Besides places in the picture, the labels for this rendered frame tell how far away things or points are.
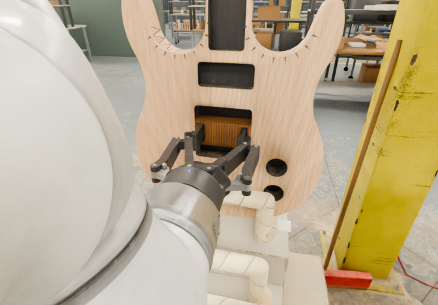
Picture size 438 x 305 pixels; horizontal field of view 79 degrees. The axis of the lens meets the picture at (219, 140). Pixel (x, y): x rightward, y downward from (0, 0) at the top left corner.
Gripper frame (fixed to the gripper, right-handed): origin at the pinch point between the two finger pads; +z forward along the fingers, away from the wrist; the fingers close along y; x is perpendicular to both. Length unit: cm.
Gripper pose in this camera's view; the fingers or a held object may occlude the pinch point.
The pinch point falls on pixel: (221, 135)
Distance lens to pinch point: 46.5
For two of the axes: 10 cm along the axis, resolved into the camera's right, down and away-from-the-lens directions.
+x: 0.1, -9.0, -4.4
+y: 9.8, 1.1, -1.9
